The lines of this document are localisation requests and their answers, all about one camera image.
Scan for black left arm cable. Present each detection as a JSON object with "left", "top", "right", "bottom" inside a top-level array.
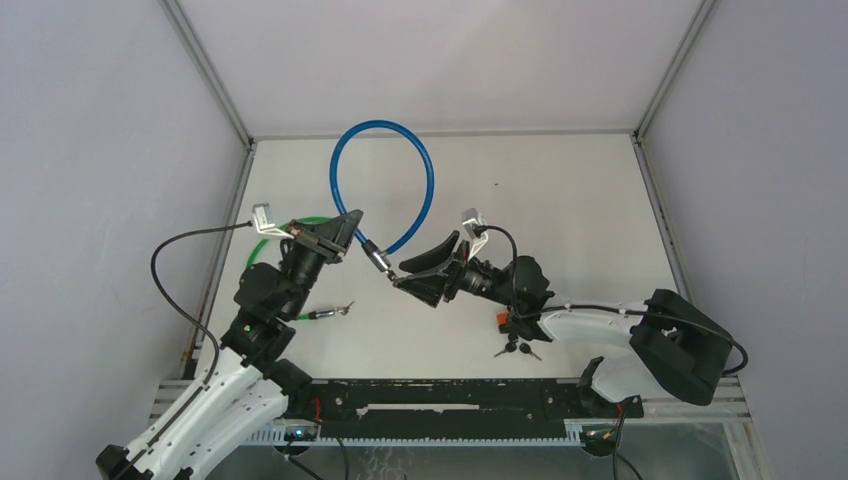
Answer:
[{"left": 109, "top": 221, "right": 256, "bottom": 480}]

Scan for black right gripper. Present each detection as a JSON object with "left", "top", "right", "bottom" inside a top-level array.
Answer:
[{"left": 396, "top": 229, "right": 518, "bottom": 308}]

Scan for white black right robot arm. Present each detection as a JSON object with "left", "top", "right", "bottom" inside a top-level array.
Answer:
[{"left": 391, "top": 232, "right": 748, "bottom": 416}]

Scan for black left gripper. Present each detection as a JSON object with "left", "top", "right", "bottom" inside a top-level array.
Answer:
[{"left": 281, "top": 210, "right": 362, "bottom": 319}]

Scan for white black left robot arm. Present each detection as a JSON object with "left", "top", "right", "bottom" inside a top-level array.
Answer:
[{"left": 96, "top": 204, "right": 363, "bottom": 479}]

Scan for black mounting rail base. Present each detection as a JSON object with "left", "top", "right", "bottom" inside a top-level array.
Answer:
[{"left": 283, "top": 377, "right": 645, "bottom": 427}]

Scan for green cable lock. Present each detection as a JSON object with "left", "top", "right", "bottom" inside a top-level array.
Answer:
[{"left": 245, "top": 215, "right": 338, "bottom": 323}]

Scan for white slotted cable duct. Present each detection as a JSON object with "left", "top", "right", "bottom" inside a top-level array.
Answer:
[{"left": 242, "top": 415, "right": 585, "bottom": 446}]

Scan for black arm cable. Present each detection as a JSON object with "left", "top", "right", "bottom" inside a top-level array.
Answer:
[
  {"left": 473, "top": 223, "right": 750, "bottom": 379},
  {"left": 109, "top": 221, "right": 256, "bottom": 480}
]

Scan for black head padlock keys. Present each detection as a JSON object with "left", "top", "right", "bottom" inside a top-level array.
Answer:
[{"left": 493, "top": 333, "right": 542, "bottom": 362}]

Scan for silver keys of green lock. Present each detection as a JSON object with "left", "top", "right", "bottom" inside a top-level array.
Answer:
[{"left": 336, "top": 301, "right": 354, "bottom": 316}]

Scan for blue cable lock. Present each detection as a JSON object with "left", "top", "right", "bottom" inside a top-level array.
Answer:
[{"left": 329, "top": 119, "right": 436, "bottom": 274}]

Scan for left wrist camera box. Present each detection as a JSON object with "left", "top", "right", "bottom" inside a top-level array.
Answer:
[{"left": 251, "top": 203, "right": 295, "bottom": 240}]

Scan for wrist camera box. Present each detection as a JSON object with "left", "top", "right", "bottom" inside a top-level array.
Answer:
[
  {"left": 251, "top": 203, "right": 295, "bottom": 240},
  {"left": 461, "top": 208, "right": 489, "bottom": 259}
]

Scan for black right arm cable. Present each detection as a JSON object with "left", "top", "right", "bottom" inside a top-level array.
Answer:
[{"left": 473, "top": 223, "right": 750, "bottom": 379}]

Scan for orange black padlock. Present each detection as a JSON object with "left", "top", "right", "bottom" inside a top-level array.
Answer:
[{"left": 496, "top": 311, "right": 519, "bottom": 334}]

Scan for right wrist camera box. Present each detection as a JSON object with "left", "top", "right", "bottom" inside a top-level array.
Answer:
[{"left": 461, "top": 208, "right": 489, "bottom": 259}]

